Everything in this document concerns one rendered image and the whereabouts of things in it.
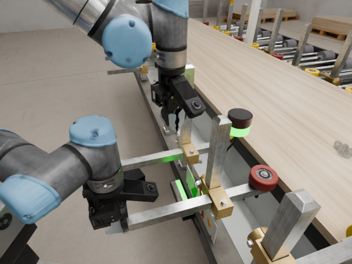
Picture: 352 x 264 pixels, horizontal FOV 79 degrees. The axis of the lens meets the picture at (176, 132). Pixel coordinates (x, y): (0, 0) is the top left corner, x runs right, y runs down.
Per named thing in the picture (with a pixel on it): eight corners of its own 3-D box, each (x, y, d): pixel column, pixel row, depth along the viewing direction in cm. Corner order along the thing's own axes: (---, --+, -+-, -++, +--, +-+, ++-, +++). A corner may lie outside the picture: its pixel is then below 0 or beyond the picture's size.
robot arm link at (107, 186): (119, 152, 48) (123, 178, 41) (122, 166, 50) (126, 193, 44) (84, 158, 46) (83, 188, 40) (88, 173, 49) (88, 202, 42)
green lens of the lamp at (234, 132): (232, 139, 52) (233, 131, 51) (221, 125, 57) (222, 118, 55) (253, 134, 53) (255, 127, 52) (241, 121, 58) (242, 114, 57)
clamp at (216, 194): (216, 220, 61) (218, 210, 58) (198, 184, 71) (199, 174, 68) (233, 215, 62) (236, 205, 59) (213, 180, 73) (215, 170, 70)
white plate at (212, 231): (212, 244, 67) (216, 227, 61) (185, 182, 87) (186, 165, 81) (213, 243, 68) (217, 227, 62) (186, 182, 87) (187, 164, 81)
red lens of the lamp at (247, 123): (233, 130, 50) (235, 122, 49) (222, 117, 55) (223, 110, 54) (255, 126, 52) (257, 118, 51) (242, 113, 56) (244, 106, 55)
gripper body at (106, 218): (94, 205, 55) (82, 173, 48) (127, 197, 57) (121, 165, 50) (94, 233, 49) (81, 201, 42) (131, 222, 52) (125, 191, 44)
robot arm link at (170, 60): (193, 48, 50) (165, 54, 46) (192, 67, 53) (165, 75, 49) (174, 41, 55) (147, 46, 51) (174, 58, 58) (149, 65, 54)
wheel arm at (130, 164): (121, 174, 78) (119, 165, 76) (120, 167, 81) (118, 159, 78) (227, 150, 89) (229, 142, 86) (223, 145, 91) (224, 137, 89)
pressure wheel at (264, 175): (252, 210, 66) (261, 186, 59) (239, 189, 72) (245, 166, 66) (274, 203, 68) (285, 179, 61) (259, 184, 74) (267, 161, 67)
